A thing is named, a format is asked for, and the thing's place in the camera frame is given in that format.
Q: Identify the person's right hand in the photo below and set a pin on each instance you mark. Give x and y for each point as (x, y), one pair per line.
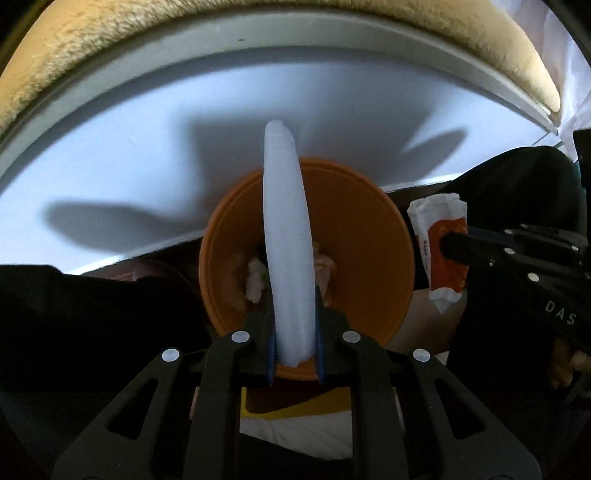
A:
(565, 369)

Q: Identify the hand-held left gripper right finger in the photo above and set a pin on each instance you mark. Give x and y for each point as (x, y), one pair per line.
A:
(320, 350)

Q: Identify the yellow leaf print blanket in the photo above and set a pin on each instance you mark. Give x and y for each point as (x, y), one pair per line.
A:
(138, 46)

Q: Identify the yellow white cloth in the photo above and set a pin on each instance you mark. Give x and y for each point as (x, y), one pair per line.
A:
(295, 429)

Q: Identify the white sheet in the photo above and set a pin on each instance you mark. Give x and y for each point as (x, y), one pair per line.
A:
(572, 69)

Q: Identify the orange white snack wrapper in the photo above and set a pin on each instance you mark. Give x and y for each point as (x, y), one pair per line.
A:
(431, 226)

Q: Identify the person's dark pants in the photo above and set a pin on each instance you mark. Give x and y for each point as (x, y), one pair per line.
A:
(92, 314)

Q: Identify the white foam tube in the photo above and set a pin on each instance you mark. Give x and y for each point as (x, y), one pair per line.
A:
(286, 230)

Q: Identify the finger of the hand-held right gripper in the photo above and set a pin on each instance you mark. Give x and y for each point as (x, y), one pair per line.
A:
(540, 240)
(475, 251)

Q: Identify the orange plastic bin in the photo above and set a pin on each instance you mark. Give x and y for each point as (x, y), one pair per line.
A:
(360, 258)

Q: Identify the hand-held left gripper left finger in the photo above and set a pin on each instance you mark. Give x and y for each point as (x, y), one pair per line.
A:
(270, 350)

